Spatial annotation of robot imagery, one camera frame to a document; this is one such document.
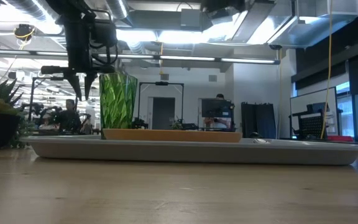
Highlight green ribbed plastic cup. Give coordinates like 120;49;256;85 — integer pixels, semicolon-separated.
99;72;139;140

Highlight long ceiling strip light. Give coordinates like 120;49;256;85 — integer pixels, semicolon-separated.
0;49;282;65

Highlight black ceiling cable reel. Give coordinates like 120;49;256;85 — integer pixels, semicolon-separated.
13;24;37;42

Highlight orange plate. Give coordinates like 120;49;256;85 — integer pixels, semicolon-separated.
103;128;244;144

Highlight black background station frame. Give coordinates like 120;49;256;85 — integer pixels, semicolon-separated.
139;81;185;125
28;77;81;124

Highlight red low object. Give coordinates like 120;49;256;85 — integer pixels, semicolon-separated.
327;135;354;142

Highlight black curtain panel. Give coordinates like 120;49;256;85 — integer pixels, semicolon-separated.
241;101;277;134

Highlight grey plastic tray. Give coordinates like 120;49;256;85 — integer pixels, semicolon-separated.
22;134;358;166

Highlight black perforated cart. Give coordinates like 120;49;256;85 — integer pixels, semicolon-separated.
289;102;344;141

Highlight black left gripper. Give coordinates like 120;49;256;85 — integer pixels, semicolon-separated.
40;17;117;101

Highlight black monitor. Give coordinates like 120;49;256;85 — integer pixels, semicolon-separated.
201;98;236;131

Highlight whiteboard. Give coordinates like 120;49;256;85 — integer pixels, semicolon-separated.
290;86;339;138

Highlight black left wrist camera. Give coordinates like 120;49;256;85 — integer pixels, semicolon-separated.
91;21;119;47

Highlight grey door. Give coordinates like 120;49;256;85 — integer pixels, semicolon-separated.
152;96;176;130

